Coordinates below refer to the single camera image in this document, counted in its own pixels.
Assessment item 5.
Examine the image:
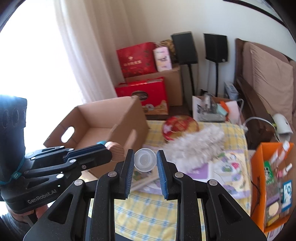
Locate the large red gift bag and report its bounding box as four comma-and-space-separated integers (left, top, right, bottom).
116, 42, 157, 78

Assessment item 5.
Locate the blue collapsible funnel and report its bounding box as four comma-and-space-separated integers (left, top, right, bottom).
96, 141, 107, 145

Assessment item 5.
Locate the small red gift bag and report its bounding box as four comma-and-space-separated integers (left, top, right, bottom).
115, 77, 169, 115

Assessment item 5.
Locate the left black speaker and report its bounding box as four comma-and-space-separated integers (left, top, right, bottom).
171, 31, 198, 96

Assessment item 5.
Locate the white charger cable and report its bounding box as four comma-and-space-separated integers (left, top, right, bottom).
237, 98, 282, 142

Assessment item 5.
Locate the gold wrapped gift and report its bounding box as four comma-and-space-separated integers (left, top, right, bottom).
157, 39, 178, 64

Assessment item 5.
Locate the brown sofa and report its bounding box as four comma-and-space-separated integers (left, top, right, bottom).
234, 39, 295, 149

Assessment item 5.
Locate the white plastic clip handle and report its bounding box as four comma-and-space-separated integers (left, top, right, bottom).
130, 174, 159, 192

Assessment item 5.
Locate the black speaker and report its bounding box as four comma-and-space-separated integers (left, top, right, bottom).
171, 31, 198, 96
204, 33, 228, 97

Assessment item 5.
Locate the orange storage box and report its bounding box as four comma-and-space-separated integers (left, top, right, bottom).
250, 142, 290, 234

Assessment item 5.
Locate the box of clutter items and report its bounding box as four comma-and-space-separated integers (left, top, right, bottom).
192, 93, 244, 125

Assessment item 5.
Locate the white curtain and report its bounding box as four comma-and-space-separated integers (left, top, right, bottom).
54, 1, 134, 102

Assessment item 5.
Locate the white lamp device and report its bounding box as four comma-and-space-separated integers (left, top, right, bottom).
273, 113, 293, 142

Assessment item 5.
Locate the grey white small box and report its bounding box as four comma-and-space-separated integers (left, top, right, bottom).
224, 82, 239, 100

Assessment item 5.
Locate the purple wet wipes pack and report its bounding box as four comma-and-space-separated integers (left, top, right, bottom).
132, 150, 251, 199

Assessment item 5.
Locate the right black speaker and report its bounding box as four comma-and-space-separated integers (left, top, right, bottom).
204, 33, 228, 97

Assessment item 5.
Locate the pink white tissue pack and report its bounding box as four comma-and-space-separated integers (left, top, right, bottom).
153, 46, 172, 72

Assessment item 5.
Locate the person's left hand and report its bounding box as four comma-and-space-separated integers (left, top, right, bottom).
6, 204, 48, 222

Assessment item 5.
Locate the yellow plaid tablecloth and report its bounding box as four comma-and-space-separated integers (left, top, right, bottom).
87, 120, 253, 241

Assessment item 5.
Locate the white fluffy duster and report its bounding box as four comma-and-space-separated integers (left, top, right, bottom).
163, 125, 225, 173

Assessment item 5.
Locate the brown cardboard box background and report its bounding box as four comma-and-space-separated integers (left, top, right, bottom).
125, 64, 183, 106

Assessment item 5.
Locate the open cardboard box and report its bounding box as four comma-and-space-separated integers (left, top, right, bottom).
43, 95, 150, 179

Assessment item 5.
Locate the wooden cork stopper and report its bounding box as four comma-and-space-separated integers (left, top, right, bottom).
104, 142, 125, 162

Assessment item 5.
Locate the round red gold tin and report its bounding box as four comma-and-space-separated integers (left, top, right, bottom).
162, 115, 199, 142

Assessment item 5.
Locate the clear plastic cup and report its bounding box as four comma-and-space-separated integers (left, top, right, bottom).
134, 148, 157, 172

